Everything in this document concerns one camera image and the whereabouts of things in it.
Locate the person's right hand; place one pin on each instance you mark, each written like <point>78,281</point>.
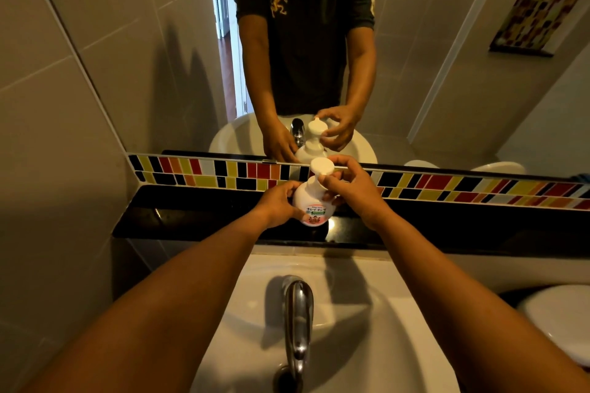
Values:
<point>362,194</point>

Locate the person's left hand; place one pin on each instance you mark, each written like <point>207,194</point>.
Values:
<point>273,206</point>

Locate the person's right thumb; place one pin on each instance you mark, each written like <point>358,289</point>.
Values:
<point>329,180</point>

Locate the person's left thumb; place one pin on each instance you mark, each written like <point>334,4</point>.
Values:
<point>290,186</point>

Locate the white pump soap bottle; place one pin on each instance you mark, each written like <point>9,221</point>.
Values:
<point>313,206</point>

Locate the person's right forearm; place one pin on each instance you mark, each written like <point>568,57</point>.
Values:
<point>470,314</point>

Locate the person's left forearm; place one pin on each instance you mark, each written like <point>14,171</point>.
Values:
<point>161,310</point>

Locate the black stone shelf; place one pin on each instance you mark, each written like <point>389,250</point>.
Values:
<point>193,217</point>

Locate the chrome faucet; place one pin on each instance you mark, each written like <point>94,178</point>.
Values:
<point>298,314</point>

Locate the white ceramic sink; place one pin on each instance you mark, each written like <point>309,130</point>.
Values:
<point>368,337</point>

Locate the white toilet tank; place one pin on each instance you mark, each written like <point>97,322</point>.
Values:
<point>564,319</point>

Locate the wall mirror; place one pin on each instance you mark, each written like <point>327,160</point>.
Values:
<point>138,61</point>

